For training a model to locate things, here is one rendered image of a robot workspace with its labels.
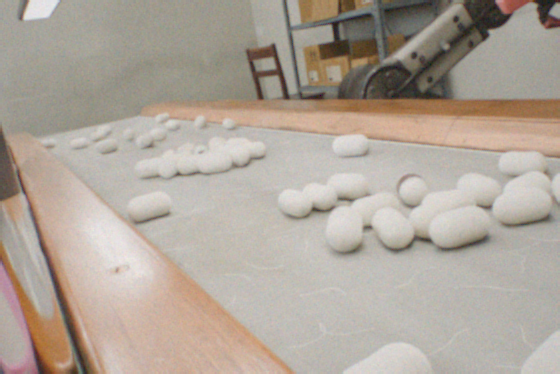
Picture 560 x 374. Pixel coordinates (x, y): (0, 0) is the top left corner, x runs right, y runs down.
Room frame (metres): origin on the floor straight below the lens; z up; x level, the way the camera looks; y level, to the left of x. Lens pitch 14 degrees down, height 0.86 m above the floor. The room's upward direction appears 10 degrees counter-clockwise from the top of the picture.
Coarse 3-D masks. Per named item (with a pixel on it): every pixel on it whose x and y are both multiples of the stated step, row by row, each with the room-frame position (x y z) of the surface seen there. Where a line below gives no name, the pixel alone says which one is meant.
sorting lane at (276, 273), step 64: (128, 128) 1.28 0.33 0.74; (192, 128) 1.03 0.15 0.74; (256, 128) 0.86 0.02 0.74; (128, 192) 0.55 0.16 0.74; (192, 192) 0.50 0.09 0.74; (256, 192) 0.45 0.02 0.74; (192, 256) 0.32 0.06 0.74; (256, 256) 0.30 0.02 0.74; (320, 256) 0.28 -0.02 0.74; (384, 256) 0.27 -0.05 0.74; (448, 256) 0.25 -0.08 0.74; (512, 256) 0.24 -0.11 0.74; (256, 320) 0.22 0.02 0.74; (320, 320) 0.21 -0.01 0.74; (384, 320) 0.20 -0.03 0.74; (448, 320) 0.19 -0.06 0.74; (512, 320) 0.18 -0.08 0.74
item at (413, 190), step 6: (408, 180) 0.34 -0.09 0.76; (414, 180) 0.34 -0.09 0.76; (420, 180) 0.34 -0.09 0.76; (402, 186) 0.34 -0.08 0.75; (408, 186) 0.34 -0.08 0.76; (414, 186) 0.33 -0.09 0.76; (420, 186) 0.33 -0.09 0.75; (426, 186) 0.34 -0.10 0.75; (402, 192) 0.34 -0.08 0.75; (408, 192) 0.33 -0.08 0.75; (414, 192) 0.33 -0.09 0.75; (420, 192) 0.33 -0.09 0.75; (426, 192) 0.33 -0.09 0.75; (402, 198) 0.34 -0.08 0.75; (408, 198) 0.33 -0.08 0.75; (414, 198) 0.33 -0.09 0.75; (420, 198) 0.33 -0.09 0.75; (414, 204) 0.34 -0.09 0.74
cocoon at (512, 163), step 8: (512, 152) 0.36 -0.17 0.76; (520, 152) 0.36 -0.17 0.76; (528, 152) 0.36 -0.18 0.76; (536, 152) 0.35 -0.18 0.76; (504, 160) 0.36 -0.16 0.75; (512, 160) 0.36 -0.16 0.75; (520, 160) 0.36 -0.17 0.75; (528, 160) 0.35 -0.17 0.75; (536, 160) 0.35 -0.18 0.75; (544, 160) 0.35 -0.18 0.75; (504, 168) 0.36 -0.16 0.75; (512, 168) 0.36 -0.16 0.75; (520, 168) 0.35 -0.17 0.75; (528, 168) 0.35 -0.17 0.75; (536, 168) 0.35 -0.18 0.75; (544, 168) 0.35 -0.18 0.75
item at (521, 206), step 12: (516, 192) 0.28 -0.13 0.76; (528, 192) 0.28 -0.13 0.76; (540, 192) 0.28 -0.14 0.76; (504, 204) 0.27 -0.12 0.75; (516, 204) 0.27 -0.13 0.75; (528, 204) 0.27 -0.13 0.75; (540, 204) 0.27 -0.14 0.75; (504, 216) 0.27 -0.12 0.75; (516, 216) 0.27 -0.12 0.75; (528, 216) 0.27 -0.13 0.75; (540, 216) 0.27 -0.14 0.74
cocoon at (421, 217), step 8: (440, 200) 0.29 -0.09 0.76; (448, 200) 0.28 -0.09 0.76; (416, 208) 0.28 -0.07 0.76; (424, 208) 0.28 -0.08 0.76; (432, 208) 0.28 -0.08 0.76; (440, 208) 0.28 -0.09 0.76; (448, 208) 0.28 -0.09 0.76; (456, 208) 0.28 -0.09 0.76; (416, 216) 0.28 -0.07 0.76; (424, 216) 0.27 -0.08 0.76; (432, 216) 0.27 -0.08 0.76; (416, 224) 0.28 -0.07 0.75; (424, 224) 0.27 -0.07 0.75; (416, 232) 0.28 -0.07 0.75; (424, 232) 0.27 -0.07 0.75
